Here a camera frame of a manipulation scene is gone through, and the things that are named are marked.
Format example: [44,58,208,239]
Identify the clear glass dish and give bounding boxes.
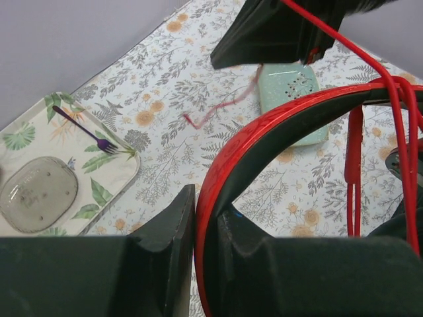
[1,157,79,234]

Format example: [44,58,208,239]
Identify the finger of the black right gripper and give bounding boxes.
[297,0,351,65]
[210,0,309,69]

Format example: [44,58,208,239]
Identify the floral white serving tray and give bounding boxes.
[1,92,140,236]

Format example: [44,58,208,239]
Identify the red black headphones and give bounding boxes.
[194,80,422,316]

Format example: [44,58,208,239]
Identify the purple plastic fork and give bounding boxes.
[52,105,118,155]

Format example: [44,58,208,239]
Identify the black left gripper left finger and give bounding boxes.
[1,184,196,316]

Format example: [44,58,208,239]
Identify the floral tablecloth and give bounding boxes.
[75,1,403,316]

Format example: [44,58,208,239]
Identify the light green divided plate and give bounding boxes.
[256,63,330,148]

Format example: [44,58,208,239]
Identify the red headphone cable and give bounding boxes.
[183,0,423,257]

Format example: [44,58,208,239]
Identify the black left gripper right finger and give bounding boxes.
[218,211,422,316]

